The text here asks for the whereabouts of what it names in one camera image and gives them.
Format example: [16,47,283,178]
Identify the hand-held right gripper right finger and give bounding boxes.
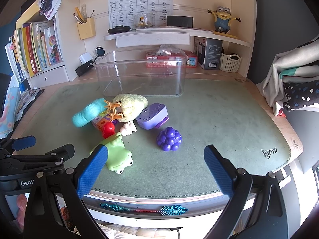
[204,144,288,239]

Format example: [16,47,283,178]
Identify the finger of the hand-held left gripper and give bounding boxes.
[0,136,36,155]
[0,143,75,177]

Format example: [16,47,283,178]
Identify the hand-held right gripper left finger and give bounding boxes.
[24,144,109,239]

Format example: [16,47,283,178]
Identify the green frog toy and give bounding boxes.
[90,132,133,174]

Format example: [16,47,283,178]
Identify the red round toy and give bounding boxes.
[102,122,115,139]

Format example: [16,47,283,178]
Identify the teal plush toy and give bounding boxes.
[72,98,110,128]

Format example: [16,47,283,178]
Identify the colourful cube block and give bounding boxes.
[91,113,117,130]

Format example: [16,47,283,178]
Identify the small white figure toy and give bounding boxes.
[119,121,137,136]

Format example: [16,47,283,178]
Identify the purple grape toy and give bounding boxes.
[156,126,182,152]

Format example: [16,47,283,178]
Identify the orange hair clip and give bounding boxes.
[103,100,124,121]

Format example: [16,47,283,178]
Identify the yellow plush toy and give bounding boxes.
[113,93,149,123]

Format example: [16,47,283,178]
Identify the purple plastic toy box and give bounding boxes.
[136,102,169,130]

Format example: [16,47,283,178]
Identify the clear plastic container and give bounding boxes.
[93,45,188,98]

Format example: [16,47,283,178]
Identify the pastel cloth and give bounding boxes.
[0,82,21,139]

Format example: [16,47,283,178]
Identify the sticker sheet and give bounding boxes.
[15,88,44,120]

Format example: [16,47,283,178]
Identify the green desk mat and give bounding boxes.
[12,78,292,197]

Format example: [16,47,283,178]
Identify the teal feather bookmark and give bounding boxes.
[100,203,188,216]

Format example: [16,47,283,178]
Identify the white drawer box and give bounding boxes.
[29,65,70,88]

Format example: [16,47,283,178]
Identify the black adapter with white plug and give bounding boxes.
[75,62,96,77]

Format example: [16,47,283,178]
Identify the row of books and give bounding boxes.
[5,21,63,82]

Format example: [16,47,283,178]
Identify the white charger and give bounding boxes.
[79,53,94,65]

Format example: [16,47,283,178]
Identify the white woven basket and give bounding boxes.
[219,53,242,73]

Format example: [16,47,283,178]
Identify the dark spotted cloth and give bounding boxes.
[283,80,319,112]

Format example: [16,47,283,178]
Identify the small red box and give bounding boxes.
[185,51,198,68]

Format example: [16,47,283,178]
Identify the black product box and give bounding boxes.
[194,37,223,70]

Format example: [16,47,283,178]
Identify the large red box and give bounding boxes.
[146,51,180,68]

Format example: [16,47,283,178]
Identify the yellow board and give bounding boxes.
[15,0,66,29]

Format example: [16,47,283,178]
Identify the yellow pen holder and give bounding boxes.
[76,17,96,40]

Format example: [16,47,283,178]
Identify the light printed cloth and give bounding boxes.
[257,40,319,116]

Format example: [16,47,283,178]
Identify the black oval object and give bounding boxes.
[108,25,131,34]

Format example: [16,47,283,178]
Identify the bunch of pens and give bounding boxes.
[73,7,95,25]

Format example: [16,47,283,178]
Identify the clipped photo cards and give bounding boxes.
[36,0,62,20]

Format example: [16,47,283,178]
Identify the white shelf drawer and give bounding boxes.
[116,32,190,48]

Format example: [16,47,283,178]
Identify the yellow cartoon figure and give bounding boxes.
[207,6,242,34]

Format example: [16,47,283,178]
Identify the black rectangular box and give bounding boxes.
[166,15,194,28]

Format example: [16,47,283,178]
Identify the glass dome with figure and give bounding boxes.
[135,13,156,28]

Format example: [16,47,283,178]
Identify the printed timetable sheet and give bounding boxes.
[108,0,173,29]

